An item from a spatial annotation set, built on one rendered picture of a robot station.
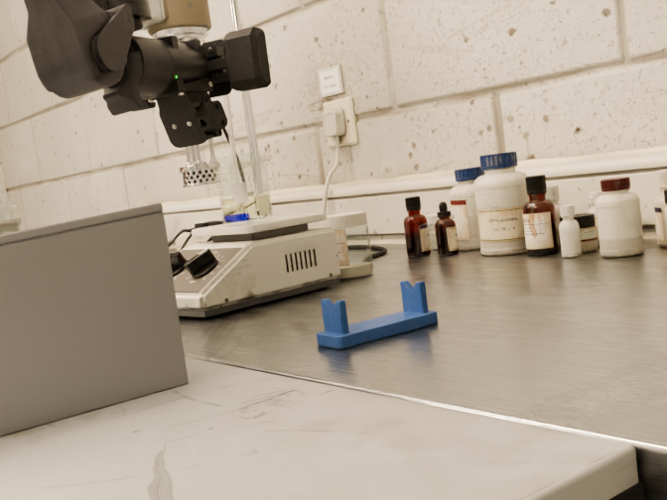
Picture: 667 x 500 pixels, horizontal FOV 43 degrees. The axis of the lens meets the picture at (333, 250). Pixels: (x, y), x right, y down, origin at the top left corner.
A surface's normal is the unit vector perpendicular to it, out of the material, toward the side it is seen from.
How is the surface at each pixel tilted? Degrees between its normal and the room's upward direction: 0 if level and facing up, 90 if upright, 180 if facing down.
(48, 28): 97
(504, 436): 0
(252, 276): 90
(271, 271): 90
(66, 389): 90
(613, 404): 0
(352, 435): 0
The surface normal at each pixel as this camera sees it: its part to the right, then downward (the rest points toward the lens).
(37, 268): 0.61, 0.00
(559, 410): -0.13, -0.99
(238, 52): -0.43, 0.13
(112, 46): 0.87, -0.14
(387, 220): -0.78, 0.15
